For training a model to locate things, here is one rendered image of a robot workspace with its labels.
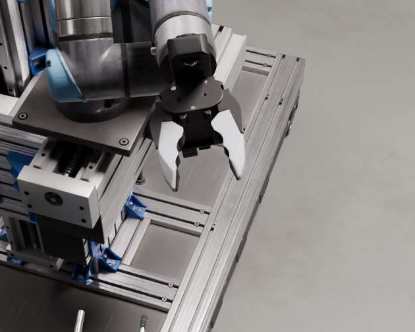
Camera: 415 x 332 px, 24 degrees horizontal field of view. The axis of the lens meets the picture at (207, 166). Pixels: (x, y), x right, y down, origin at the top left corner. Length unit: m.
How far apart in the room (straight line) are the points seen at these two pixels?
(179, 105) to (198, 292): 1.35
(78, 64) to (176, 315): 1.21
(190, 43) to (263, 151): 1.66
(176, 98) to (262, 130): 1.66
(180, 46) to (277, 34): 2.35
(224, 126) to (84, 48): 0.29
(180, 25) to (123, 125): 0.51
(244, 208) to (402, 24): 1.19
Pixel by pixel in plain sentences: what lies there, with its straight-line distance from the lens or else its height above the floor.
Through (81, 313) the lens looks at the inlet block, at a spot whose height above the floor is 0.86.
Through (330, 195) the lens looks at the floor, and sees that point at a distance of 2.92.
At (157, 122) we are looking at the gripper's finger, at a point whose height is 1.46.
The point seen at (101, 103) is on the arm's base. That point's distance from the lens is 1.67.
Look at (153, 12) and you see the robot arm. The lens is 1.25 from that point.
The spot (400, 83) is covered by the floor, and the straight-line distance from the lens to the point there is 3.29.
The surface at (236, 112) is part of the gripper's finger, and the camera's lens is 1.10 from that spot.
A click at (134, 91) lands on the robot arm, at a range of 1.32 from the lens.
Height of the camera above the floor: 2.26
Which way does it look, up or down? 49 degrees down
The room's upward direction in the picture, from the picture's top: straight up
